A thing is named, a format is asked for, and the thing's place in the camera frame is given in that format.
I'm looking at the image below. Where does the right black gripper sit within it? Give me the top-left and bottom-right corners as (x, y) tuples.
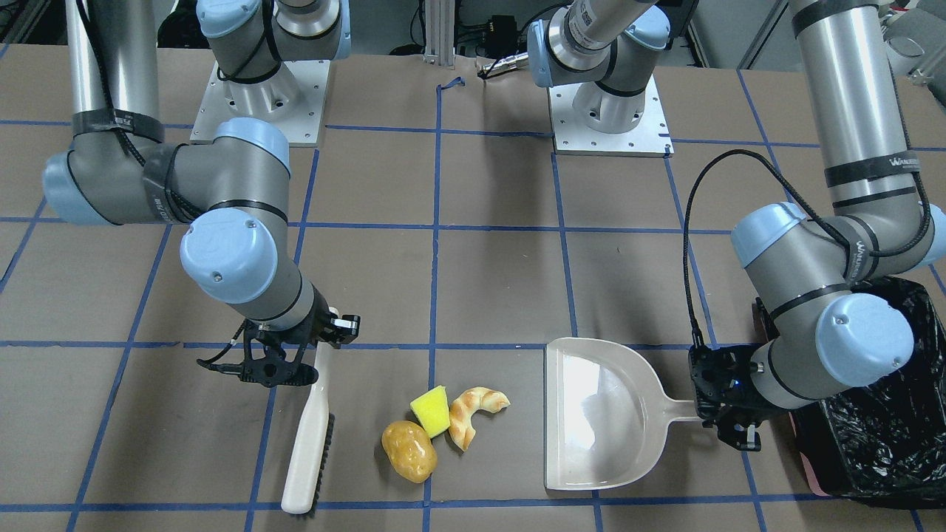
(197, 285), (361, 388)

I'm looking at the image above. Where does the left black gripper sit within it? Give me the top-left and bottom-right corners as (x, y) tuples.
(688, 344), (777, 451)

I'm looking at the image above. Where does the beige hand brush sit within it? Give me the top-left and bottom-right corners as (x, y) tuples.
(281, 341), (336, 516)

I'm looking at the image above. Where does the beige plastic dustpan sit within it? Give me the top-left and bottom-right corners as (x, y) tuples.
(545, 337), (697, 491)

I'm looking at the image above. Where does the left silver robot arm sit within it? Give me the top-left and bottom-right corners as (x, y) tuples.
(527, 1), (944, 451)

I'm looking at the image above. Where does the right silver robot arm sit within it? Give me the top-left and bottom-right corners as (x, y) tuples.
(43, 1), (359, 387)

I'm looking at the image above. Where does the bin with black bag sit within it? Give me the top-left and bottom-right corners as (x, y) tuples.
(792, 277), (945, 509)

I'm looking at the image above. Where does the yellow sponge wedge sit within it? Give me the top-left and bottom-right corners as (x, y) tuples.
(409, 385), (452, 438)

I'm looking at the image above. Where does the yellow-brown potato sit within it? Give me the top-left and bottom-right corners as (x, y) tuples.
(381, 420), (438, 484)

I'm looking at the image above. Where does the toy croissant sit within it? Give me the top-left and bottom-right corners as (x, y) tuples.
(447, 386), (511, 452)

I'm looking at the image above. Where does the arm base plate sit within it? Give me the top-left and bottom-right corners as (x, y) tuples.
(190, 60), (331, 147)
(548, 77), (675, 157)

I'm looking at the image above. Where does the aluminium frame post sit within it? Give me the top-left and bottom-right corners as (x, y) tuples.
(423, 0), (457, 69)

